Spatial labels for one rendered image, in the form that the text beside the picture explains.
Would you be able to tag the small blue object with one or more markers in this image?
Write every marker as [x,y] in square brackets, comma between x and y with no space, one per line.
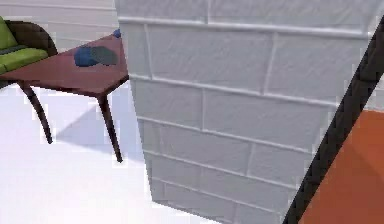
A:
[117,33]

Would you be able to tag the blue round bowl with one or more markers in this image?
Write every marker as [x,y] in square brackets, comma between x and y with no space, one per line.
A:
[87,56]

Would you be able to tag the dark red wooden table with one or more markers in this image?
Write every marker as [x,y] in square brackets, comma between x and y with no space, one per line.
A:
[66,75]

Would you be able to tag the green cushioned brown armchair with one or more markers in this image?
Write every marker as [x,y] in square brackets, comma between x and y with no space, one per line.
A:
[20,50]

